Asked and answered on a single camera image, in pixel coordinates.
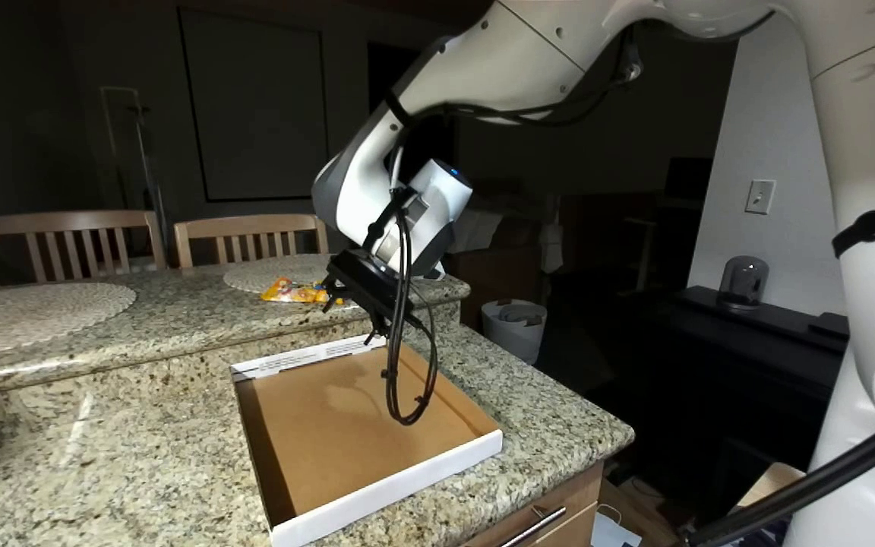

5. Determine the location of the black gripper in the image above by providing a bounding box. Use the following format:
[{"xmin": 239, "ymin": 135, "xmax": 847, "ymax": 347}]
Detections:
[{"xmin": 320, "ymin": 263, "xmax": 368, "ymax": 312}]

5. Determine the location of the wooden slat chair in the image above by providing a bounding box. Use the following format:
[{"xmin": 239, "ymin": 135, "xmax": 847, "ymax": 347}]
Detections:
[
  {"xmin": 169, "ymin": 208, "xmax": 332, "ymax": 274},
  {"xmin": 0, "ymin": 205, "xmax": 166, "ymax": 291}
]

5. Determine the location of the grey glass jar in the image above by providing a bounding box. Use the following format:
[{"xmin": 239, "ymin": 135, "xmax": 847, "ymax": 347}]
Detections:
[{"xmin": 717, "ymin": 253, "xmax": 771, "ymax": 308}]

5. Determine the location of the wooden cabinet drawer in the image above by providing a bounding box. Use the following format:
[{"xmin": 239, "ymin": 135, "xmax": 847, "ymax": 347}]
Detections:
[{"xmin": 455, "ymin": 460, "xmax": 609, "ymax": 547}]

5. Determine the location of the black robot cable with strap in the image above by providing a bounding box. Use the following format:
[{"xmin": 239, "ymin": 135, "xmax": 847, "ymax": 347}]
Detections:
[{"xmin": 360, "ymin": 26, "xmax": 875, "ymax": 547}]

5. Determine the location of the yellow cartoon snack packet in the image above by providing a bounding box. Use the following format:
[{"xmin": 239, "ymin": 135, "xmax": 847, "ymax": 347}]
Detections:
[{"xmin": 259, "ymin": 275, "xmax": 332, "ymax": 308}]

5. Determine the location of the white wall switch plate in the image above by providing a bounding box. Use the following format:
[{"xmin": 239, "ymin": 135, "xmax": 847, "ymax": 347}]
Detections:
[{"xmin": 742, "ymin": 177, "xmax": 779, "ymax": 216}]

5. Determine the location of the tan wooden board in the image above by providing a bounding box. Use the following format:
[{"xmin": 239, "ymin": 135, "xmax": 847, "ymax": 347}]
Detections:
[{"xmin": 734, "ymin": 460, "xmax": 812, "ymax": 513}]

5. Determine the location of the dark side table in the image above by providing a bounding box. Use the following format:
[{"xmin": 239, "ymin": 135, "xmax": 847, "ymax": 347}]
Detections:
[{"xmin": 599, "ymin": 281, "xmax": 852, "ymax": 479}]

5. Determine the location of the round woven placemat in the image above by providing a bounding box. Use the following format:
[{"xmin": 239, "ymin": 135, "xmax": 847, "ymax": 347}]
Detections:
[
  {"xmin": 220, "ymin": 253, "xmax": 337, "ymax": 297},
  {"xmin": 0, "ymin": 280, "xmax": 141, "ymax": 360}
]

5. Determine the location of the grey round waste bin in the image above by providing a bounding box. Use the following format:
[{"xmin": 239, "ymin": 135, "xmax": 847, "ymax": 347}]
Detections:
[{"xmin": 479, "ymin": 297, "xmax": 549, "ymax": 364}]

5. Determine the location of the dark framed wall panel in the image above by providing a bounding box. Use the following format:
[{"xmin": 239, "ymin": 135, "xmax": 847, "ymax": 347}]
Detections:
[{"xmin": 174, "ymin": 6, "xmax": 335, "ymax": 204}]

